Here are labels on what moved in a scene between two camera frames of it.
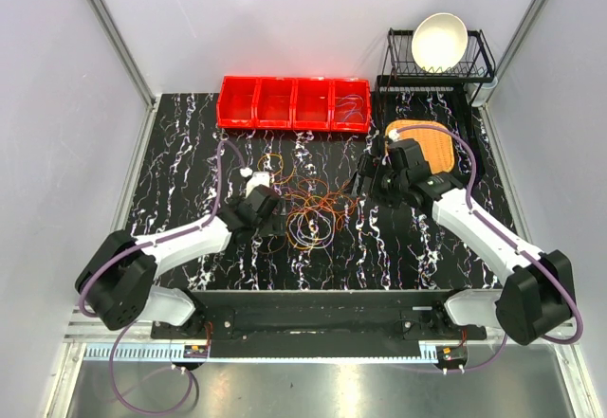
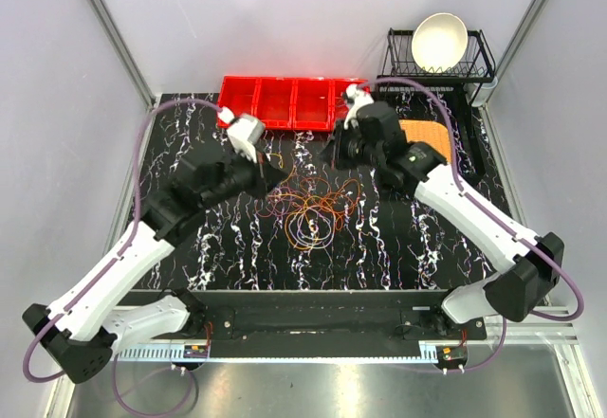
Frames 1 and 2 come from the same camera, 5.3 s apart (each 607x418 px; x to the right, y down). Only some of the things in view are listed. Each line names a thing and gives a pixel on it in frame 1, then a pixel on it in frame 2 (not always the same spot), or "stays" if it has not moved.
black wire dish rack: (399, 63) stays
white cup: (481, 91) stays
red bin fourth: (350, 108) stays
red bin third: (313, 104) stays
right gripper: (367, 167) -> (331, 154)
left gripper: (280, 207) -> (266, 175)
